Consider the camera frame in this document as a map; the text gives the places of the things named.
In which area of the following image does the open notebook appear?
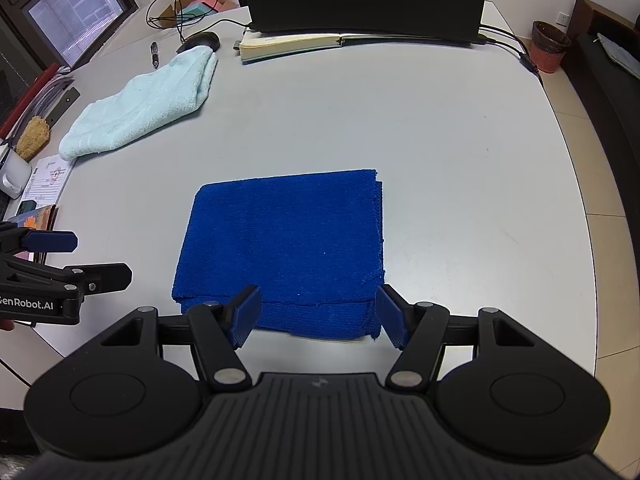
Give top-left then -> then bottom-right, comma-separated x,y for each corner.
233,27 -> 477,65

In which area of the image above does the blue towel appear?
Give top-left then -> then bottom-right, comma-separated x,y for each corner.
171,169 -> 386,342

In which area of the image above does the pale blue bag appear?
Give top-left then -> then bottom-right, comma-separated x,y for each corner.
596,32 -> 640,82

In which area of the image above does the red waste bin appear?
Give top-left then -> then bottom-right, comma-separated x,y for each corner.
529,20 -> 572,75

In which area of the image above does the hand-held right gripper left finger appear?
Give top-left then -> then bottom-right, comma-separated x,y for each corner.
100,284 -> 264,394

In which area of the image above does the dark wooden sofa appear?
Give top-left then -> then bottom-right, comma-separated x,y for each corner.
564,0 -> 640,221

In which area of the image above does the black mouse cable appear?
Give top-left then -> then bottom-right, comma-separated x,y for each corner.
146,0 -> 252,42

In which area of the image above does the cardboard box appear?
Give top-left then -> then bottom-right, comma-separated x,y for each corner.
159,0 -> 237,29

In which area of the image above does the black computer mouse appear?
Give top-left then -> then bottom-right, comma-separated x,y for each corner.
175,31 -> 221,55

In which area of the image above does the stack of papers and folders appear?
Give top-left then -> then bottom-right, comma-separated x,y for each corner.
0,62 -> 77,142

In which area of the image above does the printed paper form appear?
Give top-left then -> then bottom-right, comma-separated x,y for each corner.
19,154 -> 77,202

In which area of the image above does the black monitor cable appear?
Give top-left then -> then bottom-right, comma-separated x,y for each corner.
477,36 -> 544,88
478,23 -> 532,61

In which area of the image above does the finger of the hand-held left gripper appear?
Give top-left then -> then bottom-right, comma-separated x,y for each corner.
0,222 -> 79,254
0,255 -> 134,302

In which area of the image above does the white plastic holder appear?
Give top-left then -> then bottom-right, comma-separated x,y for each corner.
0,149 -> 34,199

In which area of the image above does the orange cover book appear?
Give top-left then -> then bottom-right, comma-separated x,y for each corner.
0,203 -> 59,264

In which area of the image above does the teal box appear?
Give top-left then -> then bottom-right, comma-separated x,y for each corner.
177,2 -> 221,24

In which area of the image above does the pale mint towel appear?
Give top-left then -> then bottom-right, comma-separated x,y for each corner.
58,46 -> 220,161

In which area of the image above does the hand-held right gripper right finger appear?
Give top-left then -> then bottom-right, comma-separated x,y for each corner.
374,283 -> 539,391

